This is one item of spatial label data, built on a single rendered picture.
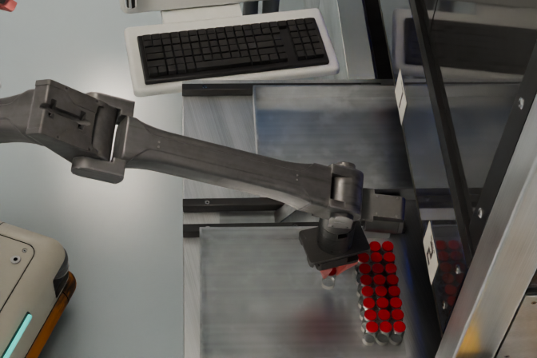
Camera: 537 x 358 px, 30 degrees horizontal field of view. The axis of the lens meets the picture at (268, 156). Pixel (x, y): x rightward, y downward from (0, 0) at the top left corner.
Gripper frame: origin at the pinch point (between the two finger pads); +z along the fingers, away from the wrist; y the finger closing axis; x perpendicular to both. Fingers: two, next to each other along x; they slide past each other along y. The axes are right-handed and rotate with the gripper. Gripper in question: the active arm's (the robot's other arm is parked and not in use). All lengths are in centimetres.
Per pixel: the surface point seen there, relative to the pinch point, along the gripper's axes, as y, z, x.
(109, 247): -29, 93, 79
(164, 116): -3, 93, 123
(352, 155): 14.6, 5.8, 27.1
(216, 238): -15.6, 5.3, 15.1
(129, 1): -18, 3, 77
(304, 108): 9.5, 5.6, 40.9
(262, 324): -12.6, 5.8, -3.3
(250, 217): -8.3, 5.6, 18.1
